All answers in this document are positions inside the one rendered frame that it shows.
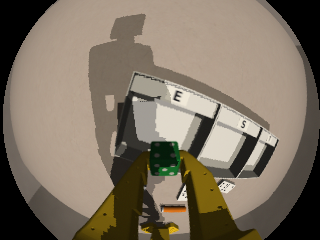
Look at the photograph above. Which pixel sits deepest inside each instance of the white domino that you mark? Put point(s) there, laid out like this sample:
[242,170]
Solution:
[182,194]
[225,186]

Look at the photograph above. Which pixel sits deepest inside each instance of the green die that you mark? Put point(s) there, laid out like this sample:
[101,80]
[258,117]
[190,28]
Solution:
[164,158]

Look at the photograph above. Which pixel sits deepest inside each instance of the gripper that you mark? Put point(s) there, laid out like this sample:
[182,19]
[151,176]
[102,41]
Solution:
[209,217]

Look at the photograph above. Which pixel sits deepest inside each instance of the orange aa battery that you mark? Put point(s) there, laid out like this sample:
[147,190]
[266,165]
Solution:
[173,208]

